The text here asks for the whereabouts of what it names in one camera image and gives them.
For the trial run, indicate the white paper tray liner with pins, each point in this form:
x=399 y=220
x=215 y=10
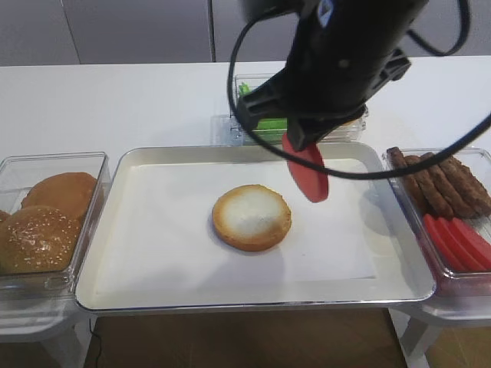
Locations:
x=161 y=235

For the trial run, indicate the sesame top bun front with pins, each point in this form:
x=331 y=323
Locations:
x=38 y=239

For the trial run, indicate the red tomato slice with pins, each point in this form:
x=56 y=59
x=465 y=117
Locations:
x=441 y=241
x=473 y=266
x=313 y=185
x=473 y=243

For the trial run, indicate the sesame bun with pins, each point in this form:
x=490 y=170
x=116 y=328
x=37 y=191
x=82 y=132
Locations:
x=3 y=216
x=38 y=239

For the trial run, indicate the clear left bun container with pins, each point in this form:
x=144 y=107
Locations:
x=18 y=175

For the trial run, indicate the brown patty rightmost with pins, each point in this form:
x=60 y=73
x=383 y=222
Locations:
x=470 y=189

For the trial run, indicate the clear lettuce cheese container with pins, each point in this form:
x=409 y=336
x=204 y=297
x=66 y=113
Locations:
x=348 y=132

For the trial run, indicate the green lettuce leaf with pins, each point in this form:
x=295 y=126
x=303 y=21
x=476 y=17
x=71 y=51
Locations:
x=264 y=124

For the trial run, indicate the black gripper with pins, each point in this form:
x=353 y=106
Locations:
x=342 y=54

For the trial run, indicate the toasted bottom bun half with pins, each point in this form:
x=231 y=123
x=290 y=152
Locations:
x=251 y=218

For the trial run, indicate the white metal tray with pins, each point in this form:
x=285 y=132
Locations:
x=401 y=272

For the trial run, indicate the sesame bun far left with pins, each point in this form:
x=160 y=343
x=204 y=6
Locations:
x=3 y=216

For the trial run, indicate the plain brown bun back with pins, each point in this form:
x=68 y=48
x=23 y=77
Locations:
x=69 y=192

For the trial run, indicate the clear right patty container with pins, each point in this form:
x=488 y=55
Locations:
x=451 y=282

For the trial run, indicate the brown patty leftmost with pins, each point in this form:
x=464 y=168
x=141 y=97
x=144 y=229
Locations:
x=411 y=186

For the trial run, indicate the brown patty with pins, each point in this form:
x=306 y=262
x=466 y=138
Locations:
x=411 y=186
x=437 y=205
x=460 y=208
x=470 y=189

